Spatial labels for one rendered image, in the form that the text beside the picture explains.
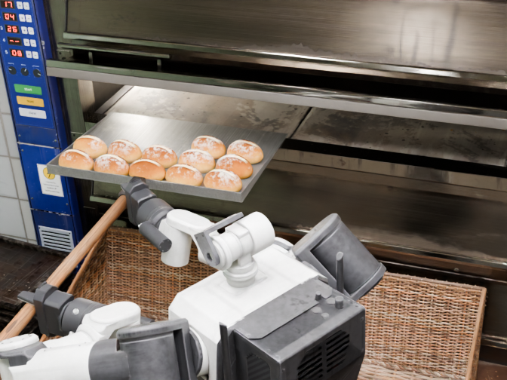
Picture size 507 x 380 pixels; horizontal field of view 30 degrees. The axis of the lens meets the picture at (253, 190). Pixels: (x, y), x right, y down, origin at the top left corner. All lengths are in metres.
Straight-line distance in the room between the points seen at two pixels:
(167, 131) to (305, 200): 0.43
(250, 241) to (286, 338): 0.18
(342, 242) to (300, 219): 0.87
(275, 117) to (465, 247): 0.65
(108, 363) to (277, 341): 0.28
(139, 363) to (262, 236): 0.30
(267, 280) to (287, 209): 0.97
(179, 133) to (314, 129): 0.38
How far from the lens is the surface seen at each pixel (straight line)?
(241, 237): 1.61
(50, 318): 2.01
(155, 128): 2.70
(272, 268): 1.71
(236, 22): 2.44
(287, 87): 2.29
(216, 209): 2.71
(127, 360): 1.57
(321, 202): 2.60
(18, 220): 3.14
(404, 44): 2.32
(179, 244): 2.16
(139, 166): 2.43
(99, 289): 2.94
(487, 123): 2.20
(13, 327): 2.00
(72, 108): 2.80
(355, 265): 1.78
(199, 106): 2.80
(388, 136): 2.60
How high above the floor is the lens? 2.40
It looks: 31 degrees down
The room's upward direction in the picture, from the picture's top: 3 degrees counter-clockwise
